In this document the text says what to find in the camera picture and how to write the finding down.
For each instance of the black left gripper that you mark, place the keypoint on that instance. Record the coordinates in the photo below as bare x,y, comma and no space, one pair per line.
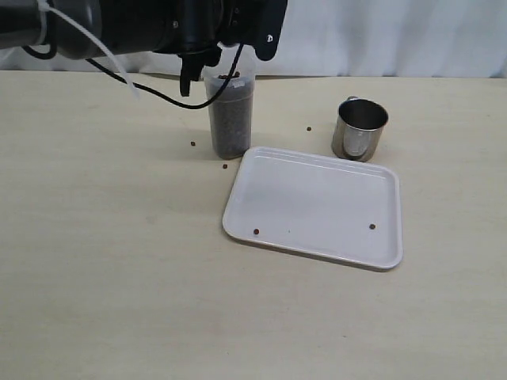
192,30

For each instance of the steel mug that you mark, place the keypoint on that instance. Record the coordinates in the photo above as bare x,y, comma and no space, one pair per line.
359,126

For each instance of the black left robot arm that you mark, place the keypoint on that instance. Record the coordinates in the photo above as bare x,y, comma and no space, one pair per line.
46,28

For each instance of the clear plastic tall container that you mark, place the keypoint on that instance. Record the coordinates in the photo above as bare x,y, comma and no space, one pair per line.
230,115

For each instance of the white plastic tray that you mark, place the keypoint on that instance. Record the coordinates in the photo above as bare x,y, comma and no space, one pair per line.
317,206

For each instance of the white backdrop curtain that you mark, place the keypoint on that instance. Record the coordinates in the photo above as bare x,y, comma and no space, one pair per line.
387,38

